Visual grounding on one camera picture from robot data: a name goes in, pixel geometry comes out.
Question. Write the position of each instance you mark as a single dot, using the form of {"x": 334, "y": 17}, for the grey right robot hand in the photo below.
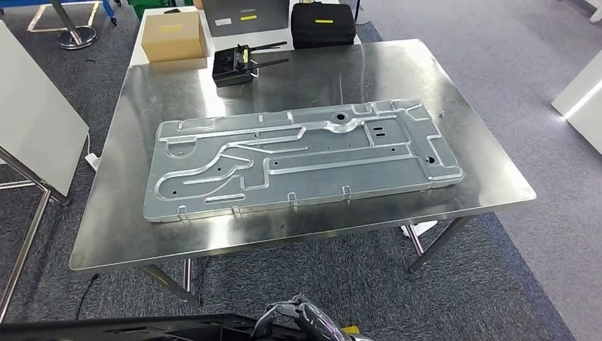
{"x": 312, "y": 320}

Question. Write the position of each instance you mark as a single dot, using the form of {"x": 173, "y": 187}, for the black plastic plate frame part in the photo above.
{"x": 141, "y": 329}

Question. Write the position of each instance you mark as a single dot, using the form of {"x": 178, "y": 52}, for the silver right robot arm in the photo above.
{"x": 361, "y": 338}

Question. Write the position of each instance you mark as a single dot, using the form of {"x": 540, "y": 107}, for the stainless steel workbench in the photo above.
{"x": 301, "y": 80}

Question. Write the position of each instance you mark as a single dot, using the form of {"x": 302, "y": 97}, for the grey metal panel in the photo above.
{"x": 305, "y": 179}

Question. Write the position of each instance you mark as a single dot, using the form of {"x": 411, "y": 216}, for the white flat floor object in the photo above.
{"x": 421, "y": 228}

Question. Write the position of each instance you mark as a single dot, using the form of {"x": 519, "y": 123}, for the black remote controller with antennas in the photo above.
{"x": 228, "y": 70}

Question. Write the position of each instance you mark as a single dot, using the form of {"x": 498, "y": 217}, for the white power strip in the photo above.
{"x": 92, "y": 161}

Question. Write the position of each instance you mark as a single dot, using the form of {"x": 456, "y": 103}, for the black carry case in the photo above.
{"x": 322, "y": 33}

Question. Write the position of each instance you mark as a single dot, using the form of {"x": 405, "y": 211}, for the grey laptop box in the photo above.
{"x": 244, "y": 23}

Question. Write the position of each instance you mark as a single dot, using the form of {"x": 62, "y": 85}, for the brown cardboard box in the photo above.
{"x": 174, "y": 37}

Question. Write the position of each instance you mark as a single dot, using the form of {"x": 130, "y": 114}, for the white side table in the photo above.
{"x": 136, "y": 47}

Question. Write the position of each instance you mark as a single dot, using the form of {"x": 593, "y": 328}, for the white board on metal stand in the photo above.
{"x": 37, "y": 122}

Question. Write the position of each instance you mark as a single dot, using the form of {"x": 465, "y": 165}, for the black phone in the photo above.
{"x": 171, "y": 10}

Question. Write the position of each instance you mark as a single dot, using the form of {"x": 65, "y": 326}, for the white counter with light strips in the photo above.
{"x": 583, "y": 108}

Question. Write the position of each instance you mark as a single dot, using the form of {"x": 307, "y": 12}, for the green crate stack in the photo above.
{"x": 155, "y": 7}

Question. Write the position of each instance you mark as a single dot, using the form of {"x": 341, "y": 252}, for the blue warehouse rack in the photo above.
{"x": 109, "y": 9}

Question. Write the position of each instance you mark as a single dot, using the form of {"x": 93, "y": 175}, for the chrome stanchion post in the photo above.
{"x": 75, "y": 35}

